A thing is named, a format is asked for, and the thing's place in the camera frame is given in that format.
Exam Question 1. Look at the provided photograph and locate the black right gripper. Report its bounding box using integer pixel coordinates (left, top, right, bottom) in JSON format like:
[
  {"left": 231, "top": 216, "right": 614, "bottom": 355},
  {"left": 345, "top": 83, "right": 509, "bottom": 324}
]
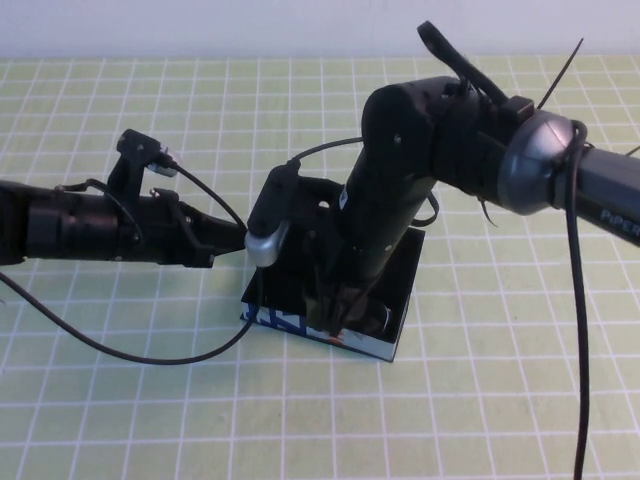
[{"left": 288, "top": 176, "right": 375, "bottom": 342}]

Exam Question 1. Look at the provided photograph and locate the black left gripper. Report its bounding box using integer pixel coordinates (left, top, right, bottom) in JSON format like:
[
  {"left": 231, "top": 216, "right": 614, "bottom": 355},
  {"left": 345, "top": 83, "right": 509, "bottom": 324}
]
[{"left": 116, "top": 191, "right": 250, "bottom": 269}]

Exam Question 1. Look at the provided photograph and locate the black printed glasses case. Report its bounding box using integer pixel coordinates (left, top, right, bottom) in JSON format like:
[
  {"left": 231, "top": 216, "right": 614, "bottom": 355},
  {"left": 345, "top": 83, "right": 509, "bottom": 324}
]
[{"left": 239, "top": 227, "right": 427, "bottom": 363}]

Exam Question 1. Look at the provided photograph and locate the black zip tie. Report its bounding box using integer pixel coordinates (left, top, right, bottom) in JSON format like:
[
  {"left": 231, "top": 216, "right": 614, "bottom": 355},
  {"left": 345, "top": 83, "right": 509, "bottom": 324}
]
[
  {"left": 536, "top": 36, "right": 586, "bottom": 109},
  {"left": 476, "top": 196, "right": 502, "bottom": 231}
]

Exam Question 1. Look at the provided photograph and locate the green checked tablecloth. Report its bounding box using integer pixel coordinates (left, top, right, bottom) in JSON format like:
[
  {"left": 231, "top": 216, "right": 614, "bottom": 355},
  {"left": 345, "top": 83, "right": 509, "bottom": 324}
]
[{"left": 0, "top": 55, "right": 640, "bottom": 480}]

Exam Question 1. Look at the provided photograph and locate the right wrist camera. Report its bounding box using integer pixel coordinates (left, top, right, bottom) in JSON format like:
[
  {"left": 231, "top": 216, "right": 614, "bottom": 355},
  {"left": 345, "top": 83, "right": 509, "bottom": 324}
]
[{"left": 243, "top": 166, "right": 302, "bottom": 268}]

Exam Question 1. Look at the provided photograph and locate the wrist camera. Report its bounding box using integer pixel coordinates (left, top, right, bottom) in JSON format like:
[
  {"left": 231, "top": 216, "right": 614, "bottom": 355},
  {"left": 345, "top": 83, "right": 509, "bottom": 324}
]
[
  {"left": 243, "top": 166, "right": 302, "bottom": 268},
  {"left": 107, "top": 128, "right": 180, "bottom": 201}
]

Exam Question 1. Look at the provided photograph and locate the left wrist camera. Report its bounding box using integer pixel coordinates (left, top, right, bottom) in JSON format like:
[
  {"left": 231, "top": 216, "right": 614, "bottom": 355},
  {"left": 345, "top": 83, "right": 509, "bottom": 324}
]
[{"left": 107, "top": 128, "right": 180, "bottom": 201}]

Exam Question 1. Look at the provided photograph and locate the black left camera cable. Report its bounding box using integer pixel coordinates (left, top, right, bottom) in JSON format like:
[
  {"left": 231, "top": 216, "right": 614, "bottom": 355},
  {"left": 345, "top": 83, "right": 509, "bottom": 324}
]
[{"left": 0, "top": 162, "right": 265, "bottom": 366}]

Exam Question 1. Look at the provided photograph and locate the black camera cable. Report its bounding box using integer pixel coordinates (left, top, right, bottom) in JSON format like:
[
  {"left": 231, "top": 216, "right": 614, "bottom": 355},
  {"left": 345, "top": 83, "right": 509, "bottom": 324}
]
[
  {"left": 0, "top": 162, "right": 265, "bottom": 366},
  {"left": 287, "top": 134, "right": 369, "bottom": 174}
]

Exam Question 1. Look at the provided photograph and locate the black right camera cable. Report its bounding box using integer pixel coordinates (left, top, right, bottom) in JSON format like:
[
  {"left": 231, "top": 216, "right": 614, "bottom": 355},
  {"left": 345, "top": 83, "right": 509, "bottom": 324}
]
[{"left": 287, "top": 134, "right": 369, "bottom": 174}]

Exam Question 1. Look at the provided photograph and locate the black hanging arm cable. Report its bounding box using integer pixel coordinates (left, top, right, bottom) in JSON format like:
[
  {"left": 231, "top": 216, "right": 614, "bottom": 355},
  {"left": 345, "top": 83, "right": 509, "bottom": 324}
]
[{"left": 549, "top": 118, "right": 600, "bottom": 480}]

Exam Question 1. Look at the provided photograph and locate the black cable loop with plug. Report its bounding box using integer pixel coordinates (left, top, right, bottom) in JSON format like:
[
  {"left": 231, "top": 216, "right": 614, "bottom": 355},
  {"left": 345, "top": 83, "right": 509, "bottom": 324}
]
[{"left": 416, "top": 20, "right": 533, "bottom": 120}]

